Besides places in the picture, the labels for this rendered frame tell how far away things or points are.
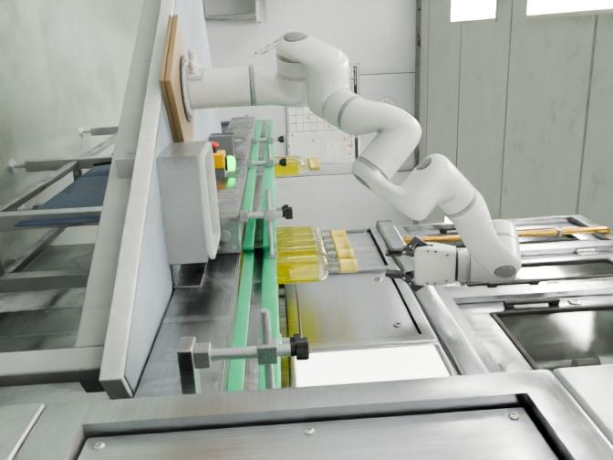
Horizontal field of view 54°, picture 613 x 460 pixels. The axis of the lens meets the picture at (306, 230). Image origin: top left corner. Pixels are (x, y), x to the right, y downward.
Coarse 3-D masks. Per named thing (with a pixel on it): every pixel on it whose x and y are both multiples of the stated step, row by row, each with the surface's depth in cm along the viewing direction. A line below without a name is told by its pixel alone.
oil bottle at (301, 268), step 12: (276, 264) 144; (288, 264) 144; (300, 264) 144; (312, 264) 144; (324, 264) 145; (276, 276) 145; (288, 276) 145; (300, 276) 145; (312, 276) 145; (324, 276) 145
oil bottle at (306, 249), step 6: (276, 246) 153; (282, 246) 153; (288, 246) 153; (294, 246) 153; (300, 246) 153; (306, 246) 152; (312, 246) 152; (318, 246) 152; (282, 252) 150; (288, 252) 149; (294, 252) 149; (300, 252) 149; (306, 252) 149; (312, 252) 150; (318, 252) 150; (324, 252) 151
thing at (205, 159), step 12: (204, 156) 116; (204, 168) 116; (204, 180) 116; (204, 192) 117; (216, 192) 134; (204, 204) 117; (216, 204) 134; (204, 216) 119; (216, 216) 135; (204, 228) 120; (216, 228) 136; (216, 240) 131
